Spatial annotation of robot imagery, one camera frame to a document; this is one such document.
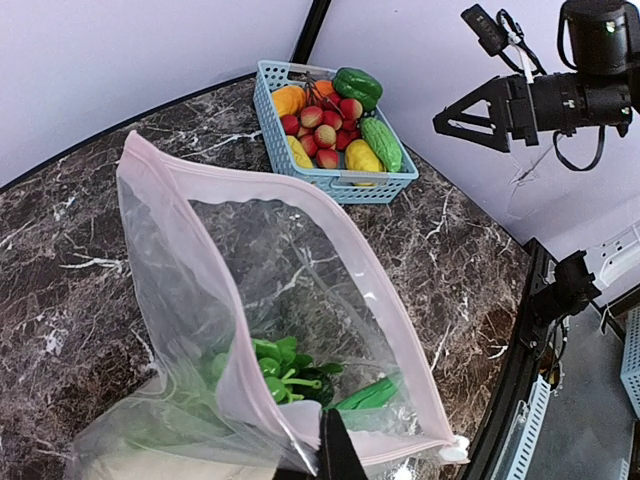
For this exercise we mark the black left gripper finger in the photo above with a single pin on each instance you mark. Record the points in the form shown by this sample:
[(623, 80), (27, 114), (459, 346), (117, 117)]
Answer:
[(338, 458)]

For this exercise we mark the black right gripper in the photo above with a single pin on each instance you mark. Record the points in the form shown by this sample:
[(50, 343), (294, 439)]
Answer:
[(520, 120)]

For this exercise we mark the green toy okra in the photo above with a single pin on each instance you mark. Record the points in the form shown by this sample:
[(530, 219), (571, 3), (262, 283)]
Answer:
[(374, 396)]

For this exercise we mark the green toy grape bunch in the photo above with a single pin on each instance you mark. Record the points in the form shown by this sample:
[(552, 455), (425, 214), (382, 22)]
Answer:
[(291, 375)]

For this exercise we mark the green toy bell pepper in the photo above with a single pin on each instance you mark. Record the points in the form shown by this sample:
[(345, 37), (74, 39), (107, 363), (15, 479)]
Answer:
[(359, 85)]

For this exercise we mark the clear zip top bag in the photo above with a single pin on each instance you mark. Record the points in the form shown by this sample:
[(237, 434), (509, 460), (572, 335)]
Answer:
[(221, 256)]

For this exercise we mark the white toy radish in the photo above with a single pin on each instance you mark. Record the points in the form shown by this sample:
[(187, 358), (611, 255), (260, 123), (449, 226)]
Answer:
[(141, 464)]

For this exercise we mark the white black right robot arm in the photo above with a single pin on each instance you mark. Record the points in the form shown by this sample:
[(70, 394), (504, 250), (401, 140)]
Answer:
[(598, 42)]

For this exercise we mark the blue basket with bagged food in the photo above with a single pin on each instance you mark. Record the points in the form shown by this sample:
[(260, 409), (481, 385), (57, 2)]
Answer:
[(630, 368)]

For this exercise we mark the orange toy fruit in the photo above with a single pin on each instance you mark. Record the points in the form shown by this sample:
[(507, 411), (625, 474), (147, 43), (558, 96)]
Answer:
[(323, 88)]

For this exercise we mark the yellow orange toy mango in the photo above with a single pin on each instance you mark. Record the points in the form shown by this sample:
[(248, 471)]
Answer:
[(289, 100)]

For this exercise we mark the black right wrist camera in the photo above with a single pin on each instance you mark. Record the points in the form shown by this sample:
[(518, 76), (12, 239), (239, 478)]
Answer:
[(494, 34)]

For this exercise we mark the grey slotted cable duct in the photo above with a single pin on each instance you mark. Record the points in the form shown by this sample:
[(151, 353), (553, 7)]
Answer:
[(524, 433)]

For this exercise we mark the black left frame post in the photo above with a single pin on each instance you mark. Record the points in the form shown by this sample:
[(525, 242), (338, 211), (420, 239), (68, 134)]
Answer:
[(310, 31)]

